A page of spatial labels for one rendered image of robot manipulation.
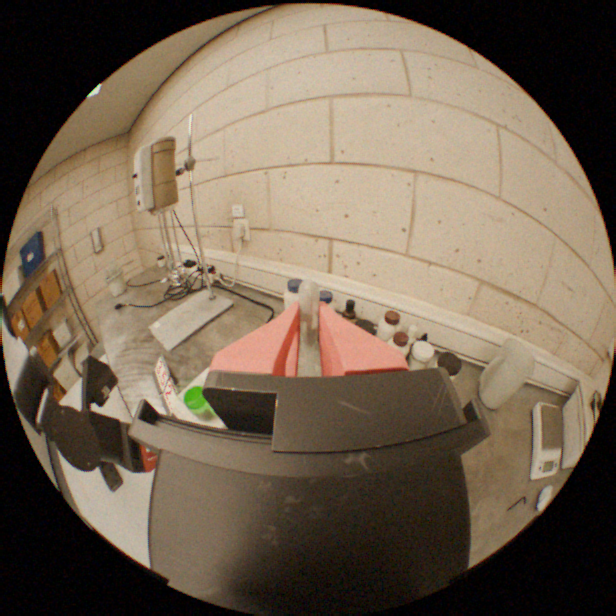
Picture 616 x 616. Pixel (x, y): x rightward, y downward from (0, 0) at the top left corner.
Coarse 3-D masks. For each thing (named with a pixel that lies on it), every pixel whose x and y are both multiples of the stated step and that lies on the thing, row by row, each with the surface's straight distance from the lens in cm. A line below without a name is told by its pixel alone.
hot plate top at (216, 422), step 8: (208, 368) 45; (200, 376) 44; (176, 400) 43; (176, 408) 42; (184, 408) 41; (184, 416) 40; (192, 416) 40; (216, 416) 38; (208, 424) 38; (216, 424) 37
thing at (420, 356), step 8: (416, 344) 53; (424, 344) 54; (416, 352) 51; (424, 352) 52; (432, 352) 53; (408, 360) 55; (416, 360) 52; (424, 360) 52; (416, 368) 54; (424, 368) 55
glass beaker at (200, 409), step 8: (184, 376) 36; (192, 376) 35; (176, 384) 35; (184, 384) 36; (192, 384) 37; (200, 384) 36; (176, 392) 35; (184, 392) 37; (200, 400) 33; (192, 408) 34; (200, 408) 34; (208, 408) 35; (200, 416) 36; (208, 416) 36
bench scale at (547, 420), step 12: (540, 408) 76; (552, 408) 81; (540, 420) 74; (552, 420) 79; (540, 432) 72; (552, 432) 77; (540, 444) 70; (552, 444) 75; (540, 456) 70; (552, 456) 78; (540, 468) 71; (552, 468) 79
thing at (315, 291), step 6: (312, 282) 11; (312, 288) 11; (318, 288) 11; (312, 294) 11; (318, 294) 11; (312, 300) 11; (318, 300) 11; (312, 306) 11; (318, 306) 12; (312, 312) 11; (318, 312) 12; (312, 318) 12; (318, 318) 12; (312, 324) 12; (318, 324) 13; (312, 330) 12; (312, 336) 12; (312, 342) 13
